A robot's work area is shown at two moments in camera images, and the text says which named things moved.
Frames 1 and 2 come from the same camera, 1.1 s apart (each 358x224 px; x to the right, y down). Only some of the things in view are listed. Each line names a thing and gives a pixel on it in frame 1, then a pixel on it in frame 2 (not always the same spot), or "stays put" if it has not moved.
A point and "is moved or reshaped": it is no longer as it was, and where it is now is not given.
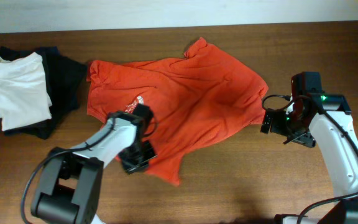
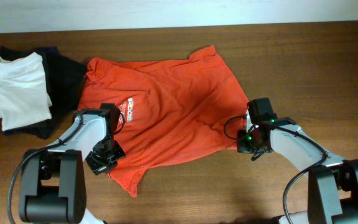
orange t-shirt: x=193 y=97 is moved or reshaped
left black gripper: x=138 y=160 → x=105 y=160
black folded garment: x=65 y=79 stays put
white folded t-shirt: x=19 y=92 stays put
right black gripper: x=279 y=123 → x=245 y=145
